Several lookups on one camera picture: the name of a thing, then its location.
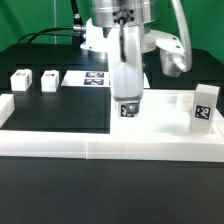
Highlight white sheet with markers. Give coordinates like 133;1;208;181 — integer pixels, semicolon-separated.
61;70;151;90

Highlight black cables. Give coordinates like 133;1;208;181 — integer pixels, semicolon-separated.
16;0;88;44

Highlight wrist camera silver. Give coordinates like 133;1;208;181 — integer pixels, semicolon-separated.
160;50;186;77

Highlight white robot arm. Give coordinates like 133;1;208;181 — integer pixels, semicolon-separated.
81;0;192;115

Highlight white square table top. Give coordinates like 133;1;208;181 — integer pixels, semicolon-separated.
110;89;224;136

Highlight white U-shaped obstacle fence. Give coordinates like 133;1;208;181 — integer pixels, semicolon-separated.
0;94;224;162

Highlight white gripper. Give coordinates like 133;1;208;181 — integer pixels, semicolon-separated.
107;26;144;115

